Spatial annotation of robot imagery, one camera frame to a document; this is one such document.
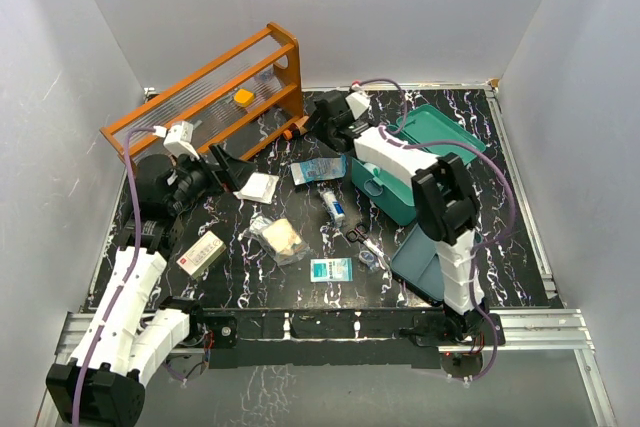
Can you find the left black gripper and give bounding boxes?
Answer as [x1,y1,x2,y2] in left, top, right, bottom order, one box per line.
[168,144,257,214]

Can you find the white gauze packet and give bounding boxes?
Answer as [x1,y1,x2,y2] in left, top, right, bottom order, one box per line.
[234,172,279,204]

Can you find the brown medicine bottle orange cap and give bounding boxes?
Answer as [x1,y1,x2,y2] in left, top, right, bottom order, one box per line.
[282,116,308,141]

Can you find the blue white pouch packet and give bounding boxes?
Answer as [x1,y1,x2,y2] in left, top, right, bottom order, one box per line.
[290,155,347,186]

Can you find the teal medicine box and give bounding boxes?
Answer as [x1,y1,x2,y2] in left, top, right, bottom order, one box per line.
[351,104,486,226]

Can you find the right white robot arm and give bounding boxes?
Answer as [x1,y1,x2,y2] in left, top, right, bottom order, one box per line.
[305,90,489,344]

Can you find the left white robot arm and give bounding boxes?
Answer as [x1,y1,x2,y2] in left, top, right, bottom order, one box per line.
[46,145,256,426]

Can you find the cream medicine carton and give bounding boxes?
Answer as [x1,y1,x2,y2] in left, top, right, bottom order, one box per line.
[177,231,226,278]

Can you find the white teal bottle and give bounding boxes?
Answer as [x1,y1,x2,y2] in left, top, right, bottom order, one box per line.
[362,162,381,176]

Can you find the yellow-orange small block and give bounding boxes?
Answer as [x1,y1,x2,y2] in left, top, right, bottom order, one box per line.
[233,88,255,108]

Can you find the white blue bandage roll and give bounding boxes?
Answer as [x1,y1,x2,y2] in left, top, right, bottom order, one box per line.
[320,189,346,227]

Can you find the orange wooden shelf rack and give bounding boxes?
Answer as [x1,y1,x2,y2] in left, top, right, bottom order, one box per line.
[101,22,304,160]

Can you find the teal white sachet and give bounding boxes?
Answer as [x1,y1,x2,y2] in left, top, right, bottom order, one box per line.
[310,258,353,283]

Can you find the small tape roll bag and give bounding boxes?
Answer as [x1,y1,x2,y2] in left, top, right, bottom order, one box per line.
[358,250,386,272]

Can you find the blue-grey divider tray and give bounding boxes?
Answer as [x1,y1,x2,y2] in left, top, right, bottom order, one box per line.
[391,225,485,315]

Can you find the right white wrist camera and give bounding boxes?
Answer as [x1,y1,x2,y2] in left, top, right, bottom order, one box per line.
[345,91,371,120]

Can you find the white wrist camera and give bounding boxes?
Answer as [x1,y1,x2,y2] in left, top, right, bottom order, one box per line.
[153,121,197,157]
[345,91,371,120]

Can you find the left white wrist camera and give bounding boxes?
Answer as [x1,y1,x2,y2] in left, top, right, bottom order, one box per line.
[153,121,197,157]

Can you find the black handled scissors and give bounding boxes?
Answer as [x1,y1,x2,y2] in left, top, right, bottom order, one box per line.
[345,222,388,268]

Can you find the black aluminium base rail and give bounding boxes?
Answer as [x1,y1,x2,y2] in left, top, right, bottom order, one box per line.
[54,306,596,373]

